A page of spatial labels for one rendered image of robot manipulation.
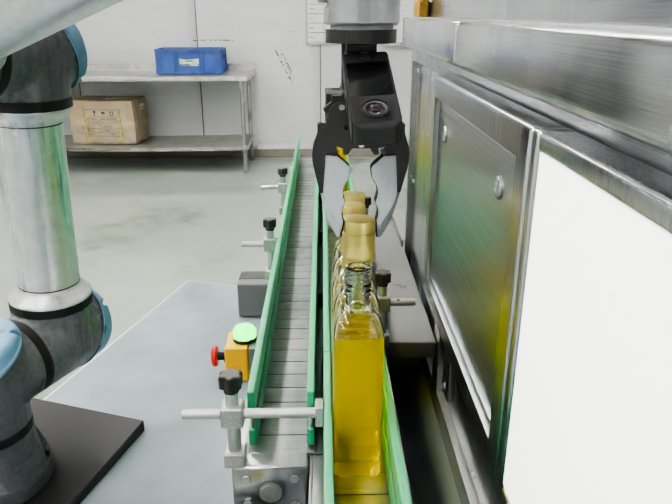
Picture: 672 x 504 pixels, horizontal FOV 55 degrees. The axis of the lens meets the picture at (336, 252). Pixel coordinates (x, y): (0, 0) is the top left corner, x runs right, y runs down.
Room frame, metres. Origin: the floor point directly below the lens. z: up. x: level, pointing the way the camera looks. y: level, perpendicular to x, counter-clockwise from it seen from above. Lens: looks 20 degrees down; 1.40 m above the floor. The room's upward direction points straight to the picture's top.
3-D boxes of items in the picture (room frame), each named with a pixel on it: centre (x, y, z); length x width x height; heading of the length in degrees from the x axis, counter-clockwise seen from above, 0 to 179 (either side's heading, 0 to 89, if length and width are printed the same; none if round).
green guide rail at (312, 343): (1.56, 0.05, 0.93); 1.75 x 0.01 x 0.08; 1
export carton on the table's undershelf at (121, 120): (6.17, 2.14, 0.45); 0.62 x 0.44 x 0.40; 86
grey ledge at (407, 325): (1.44, -0.12, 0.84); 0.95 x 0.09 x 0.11; 1
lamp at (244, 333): (1.08, 0.17, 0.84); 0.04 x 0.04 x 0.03
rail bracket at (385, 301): (0.97, -0.10, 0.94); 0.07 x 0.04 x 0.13; 91
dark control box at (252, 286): (1.36, 0.18, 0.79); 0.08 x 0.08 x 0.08; 1
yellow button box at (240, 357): (1.08, 0.17, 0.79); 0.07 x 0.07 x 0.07; 1
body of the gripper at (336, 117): (0.68, -0.02, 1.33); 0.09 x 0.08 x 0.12; 2
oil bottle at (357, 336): (0.66, -0.02, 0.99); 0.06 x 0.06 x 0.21; 2
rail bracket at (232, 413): (0.65, 0.10, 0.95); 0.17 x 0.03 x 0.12; 91
